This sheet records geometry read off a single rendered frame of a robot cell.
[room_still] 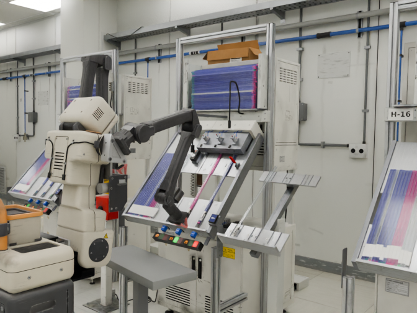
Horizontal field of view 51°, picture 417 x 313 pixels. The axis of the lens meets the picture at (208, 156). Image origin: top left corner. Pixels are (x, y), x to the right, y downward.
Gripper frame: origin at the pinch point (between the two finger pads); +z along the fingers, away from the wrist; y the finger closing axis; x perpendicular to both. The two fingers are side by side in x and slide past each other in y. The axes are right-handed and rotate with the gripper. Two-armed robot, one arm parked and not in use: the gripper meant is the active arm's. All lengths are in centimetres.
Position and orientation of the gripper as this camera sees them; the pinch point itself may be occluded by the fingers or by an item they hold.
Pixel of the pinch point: (186, 226)
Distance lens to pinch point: 228.5
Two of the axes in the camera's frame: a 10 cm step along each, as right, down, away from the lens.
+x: -4.4, 7.5, -5.0
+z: 4.6, 6.6, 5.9
